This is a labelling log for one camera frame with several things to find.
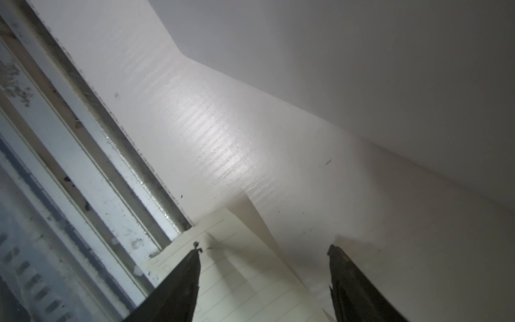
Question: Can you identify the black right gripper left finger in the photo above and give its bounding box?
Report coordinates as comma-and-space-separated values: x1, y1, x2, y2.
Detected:
123, 242, 201, 322

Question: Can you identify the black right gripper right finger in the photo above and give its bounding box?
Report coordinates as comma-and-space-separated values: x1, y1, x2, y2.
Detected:
327, 244, 407, 322

